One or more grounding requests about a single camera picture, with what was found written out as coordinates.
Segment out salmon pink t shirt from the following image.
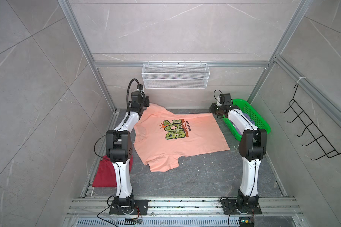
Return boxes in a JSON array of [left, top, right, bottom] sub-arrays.
[[134, 104, 230, 172]]

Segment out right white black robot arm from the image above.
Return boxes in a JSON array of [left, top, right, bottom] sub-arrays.
[[209, 103, 267, 214]]

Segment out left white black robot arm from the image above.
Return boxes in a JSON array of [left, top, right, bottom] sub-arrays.
[[106, 91, 149, 215]]

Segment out green plastic laundry basket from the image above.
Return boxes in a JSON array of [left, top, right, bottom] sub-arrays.
[[223, 99, 271, 141]]

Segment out purple t shirt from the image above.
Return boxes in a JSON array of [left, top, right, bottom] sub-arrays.
[[233, 112, 256, 135]]

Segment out folded dark red t shirt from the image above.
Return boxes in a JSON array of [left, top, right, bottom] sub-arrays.
[[92, 156, 117, 187]]

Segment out left black corrugated cable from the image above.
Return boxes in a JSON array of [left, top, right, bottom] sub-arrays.
[[126, 79, 144, 110]]

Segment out white wire mesh shelf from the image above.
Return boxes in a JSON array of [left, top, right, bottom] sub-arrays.
[[142, 63, 210, 89]]

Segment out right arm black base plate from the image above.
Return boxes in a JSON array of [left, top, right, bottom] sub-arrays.
[[220, 197, 262, 215]]

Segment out black wire hook rack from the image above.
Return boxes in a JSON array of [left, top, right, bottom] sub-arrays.
[[280, 84, 341, 161]]

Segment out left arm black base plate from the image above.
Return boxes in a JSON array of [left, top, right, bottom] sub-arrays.
[[109, 200, 149, 216]]

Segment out aluminium rail base frame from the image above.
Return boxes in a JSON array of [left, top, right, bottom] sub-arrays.
[[62, 197, 309, 227]]

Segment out aluminium frame profiles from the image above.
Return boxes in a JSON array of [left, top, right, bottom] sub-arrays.
[[59, 1, 341, 128]]

